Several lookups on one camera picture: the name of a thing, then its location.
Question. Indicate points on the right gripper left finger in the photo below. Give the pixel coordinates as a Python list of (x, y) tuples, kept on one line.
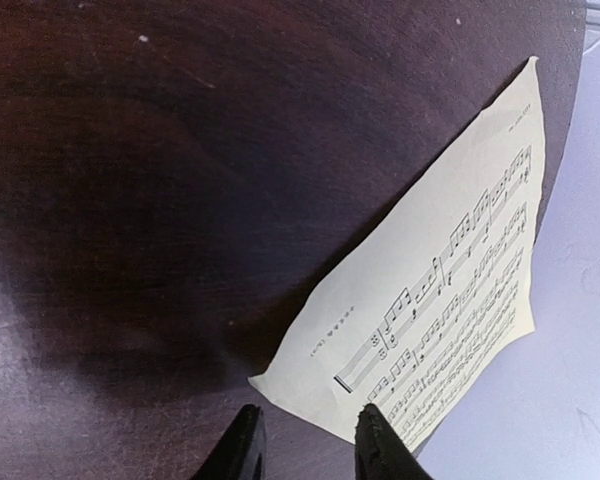
[(240, 454)]

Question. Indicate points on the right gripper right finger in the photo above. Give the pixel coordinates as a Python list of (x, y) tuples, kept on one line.
[(379, 452)]

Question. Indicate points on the yellowed sheet music paper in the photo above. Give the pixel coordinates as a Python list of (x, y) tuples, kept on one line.
[(411, 317)]

